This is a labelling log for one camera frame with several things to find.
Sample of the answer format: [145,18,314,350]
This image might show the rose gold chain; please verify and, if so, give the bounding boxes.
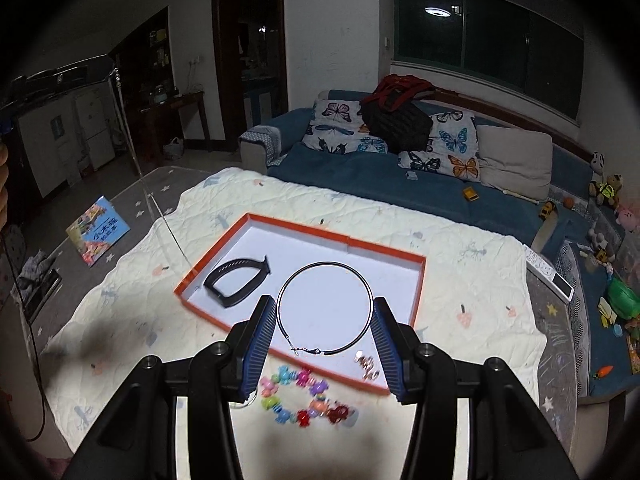
[354,351,381,384]

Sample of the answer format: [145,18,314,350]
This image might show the colourful candy bead bracelet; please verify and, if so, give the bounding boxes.
[258,364,331,428]

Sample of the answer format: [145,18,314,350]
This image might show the red beaded bracelet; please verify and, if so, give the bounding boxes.
[324,400,359,428]

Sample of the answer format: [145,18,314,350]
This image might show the black smart band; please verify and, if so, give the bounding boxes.
[203,257,270,309]

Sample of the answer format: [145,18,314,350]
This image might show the orange shallow tray box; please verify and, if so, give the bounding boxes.
[175,214,427,396]

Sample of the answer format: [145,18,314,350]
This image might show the white quilted blanket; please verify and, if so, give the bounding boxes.
[41,168,546,448]

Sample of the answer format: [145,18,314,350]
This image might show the white remote control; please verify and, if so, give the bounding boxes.
[524,246,575,304]

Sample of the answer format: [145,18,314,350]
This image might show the yellow toy car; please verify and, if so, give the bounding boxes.
[463,186,480,202]

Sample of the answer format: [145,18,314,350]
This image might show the children's picture book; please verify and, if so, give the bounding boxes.
[65,196,130,266]

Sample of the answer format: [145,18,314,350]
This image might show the right butterfly pillow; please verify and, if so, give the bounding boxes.
[398,110,480,182]

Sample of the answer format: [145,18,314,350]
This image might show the butterfly pillow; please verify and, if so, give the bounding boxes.
[398,110,480,182]
[302,99,387,155]

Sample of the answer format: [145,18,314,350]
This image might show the beige pillow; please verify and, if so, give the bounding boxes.
[476,125,553,200]

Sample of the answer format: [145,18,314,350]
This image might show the left butterfly pillow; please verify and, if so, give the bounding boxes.
[302,99,387,155]

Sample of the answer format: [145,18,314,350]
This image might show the green toy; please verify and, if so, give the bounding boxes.
[606,276,640,320]

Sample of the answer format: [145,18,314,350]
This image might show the black and red clothing pile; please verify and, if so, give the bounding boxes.
[360,74,436,154]

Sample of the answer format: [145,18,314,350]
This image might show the dark wooden side table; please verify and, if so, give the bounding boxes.
[142,91,213,154]

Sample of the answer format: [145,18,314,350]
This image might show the bear plush yellow vest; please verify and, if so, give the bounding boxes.
[589,174,623,209]

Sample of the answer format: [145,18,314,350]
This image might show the pink plush toy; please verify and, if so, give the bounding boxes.
[615,205,639,233]

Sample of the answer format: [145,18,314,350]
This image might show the panda plush toy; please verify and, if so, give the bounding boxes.
[590,151,605,176]

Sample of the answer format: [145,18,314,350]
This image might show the white refrigerator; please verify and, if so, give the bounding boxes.
[75,86,115,170]

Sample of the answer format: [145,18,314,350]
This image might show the dark window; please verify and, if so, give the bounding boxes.
[395,0,584,119]

